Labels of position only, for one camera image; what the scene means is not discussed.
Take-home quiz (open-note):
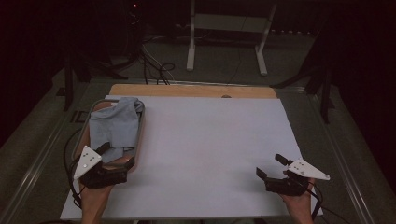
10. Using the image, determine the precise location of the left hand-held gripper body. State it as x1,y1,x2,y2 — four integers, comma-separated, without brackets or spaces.
73,145,129,189

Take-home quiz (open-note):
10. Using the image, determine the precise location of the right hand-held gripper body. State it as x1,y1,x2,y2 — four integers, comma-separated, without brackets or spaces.
264,158,331,197

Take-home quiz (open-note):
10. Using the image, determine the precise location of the light blue sleeveless garment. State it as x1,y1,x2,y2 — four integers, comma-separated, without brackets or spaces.
88,96,145,164

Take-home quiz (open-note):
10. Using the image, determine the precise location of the pink basin with grey rim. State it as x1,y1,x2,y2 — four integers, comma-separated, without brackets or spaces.
71,98,147,175

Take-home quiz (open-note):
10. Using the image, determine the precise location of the person's right hand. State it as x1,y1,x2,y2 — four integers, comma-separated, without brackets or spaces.
279,179,316,216

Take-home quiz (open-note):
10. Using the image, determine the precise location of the person's left hand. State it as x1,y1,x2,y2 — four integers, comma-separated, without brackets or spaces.
79,185,114,216

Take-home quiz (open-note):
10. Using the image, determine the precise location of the white table mat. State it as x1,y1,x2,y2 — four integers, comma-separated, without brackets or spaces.
60,94,323,220

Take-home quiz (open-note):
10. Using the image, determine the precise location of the black metal stand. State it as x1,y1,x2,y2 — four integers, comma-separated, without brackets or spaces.
270,18,335,124
55,46,129,112

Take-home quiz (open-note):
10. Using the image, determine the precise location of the white metal stand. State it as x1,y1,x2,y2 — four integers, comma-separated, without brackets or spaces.
186,0,278,77

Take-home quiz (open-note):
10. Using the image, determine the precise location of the right hand-held gripper black cable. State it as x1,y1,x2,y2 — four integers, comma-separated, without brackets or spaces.
303,180,324,221

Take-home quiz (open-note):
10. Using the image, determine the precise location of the hand-held gripper black cable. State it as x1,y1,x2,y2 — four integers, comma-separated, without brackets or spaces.
67,157,83,209
303,180,324,221

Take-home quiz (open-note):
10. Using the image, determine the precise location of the left hand-held gripper black cable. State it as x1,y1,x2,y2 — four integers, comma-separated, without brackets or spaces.
67,157,83,209

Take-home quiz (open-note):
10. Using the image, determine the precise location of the black floor frame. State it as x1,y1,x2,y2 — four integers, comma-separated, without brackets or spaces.
70,110,91,124

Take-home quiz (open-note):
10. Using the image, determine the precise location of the thin black floor cable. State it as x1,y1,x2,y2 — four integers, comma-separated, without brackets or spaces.
321,206,353,224

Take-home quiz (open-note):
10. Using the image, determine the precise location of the metal floor rail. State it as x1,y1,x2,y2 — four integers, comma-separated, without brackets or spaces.
90,77,307,92
0,106,74,224
311,92,376,224

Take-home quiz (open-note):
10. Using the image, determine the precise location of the bundle of floor cables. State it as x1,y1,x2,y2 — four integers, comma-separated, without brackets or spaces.
124,3,176,86

